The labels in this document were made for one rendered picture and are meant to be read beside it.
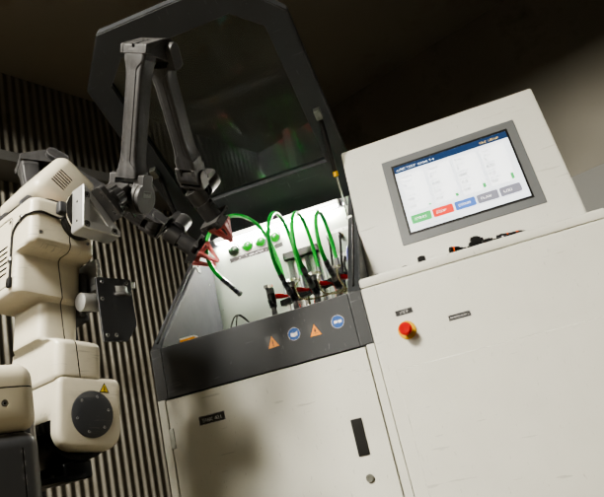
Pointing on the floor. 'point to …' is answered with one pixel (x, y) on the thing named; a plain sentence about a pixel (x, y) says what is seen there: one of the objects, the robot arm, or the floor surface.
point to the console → (502, 332)
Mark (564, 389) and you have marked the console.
